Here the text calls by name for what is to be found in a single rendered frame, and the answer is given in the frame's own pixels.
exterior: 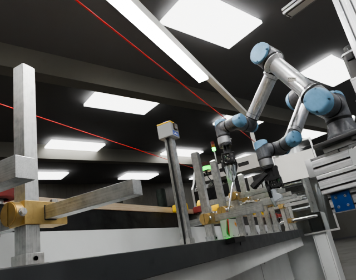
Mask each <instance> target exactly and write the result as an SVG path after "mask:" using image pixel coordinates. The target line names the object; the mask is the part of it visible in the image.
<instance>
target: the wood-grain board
mask: <svg viewBox="0 0 356 280"><path fill-rule="evenodd" d="M51 199H58V201H62V200H64V199H59V198H45V197H39V201H46V202H50V200H51ZM95 209H98V210H111V211H134V212H157V213H174V212H173V210H172V208H171V207H158V206H144V205H136V204H122V203H113V204H109V205H106V206H102V207H98V208H95ZM188 214H194V211H193V209H189V210H188Z"/></svg>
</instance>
